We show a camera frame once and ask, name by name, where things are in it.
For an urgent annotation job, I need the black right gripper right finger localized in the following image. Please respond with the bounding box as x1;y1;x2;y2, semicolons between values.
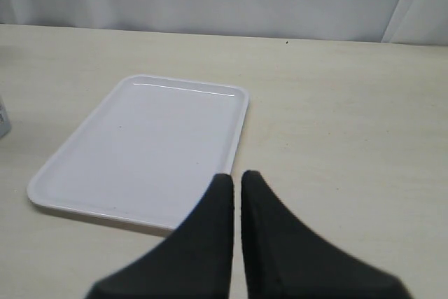
241;170;411;298

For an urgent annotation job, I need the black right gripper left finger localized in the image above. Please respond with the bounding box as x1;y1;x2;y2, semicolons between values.
87;174;234;298

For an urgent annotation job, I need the clear plastic tall container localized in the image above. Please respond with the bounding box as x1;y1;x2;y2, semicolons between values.
0;98;12;138

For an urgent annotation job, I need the white rectangular tray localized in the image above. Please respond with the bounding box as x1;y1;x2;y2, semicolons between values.
27;75;249;230

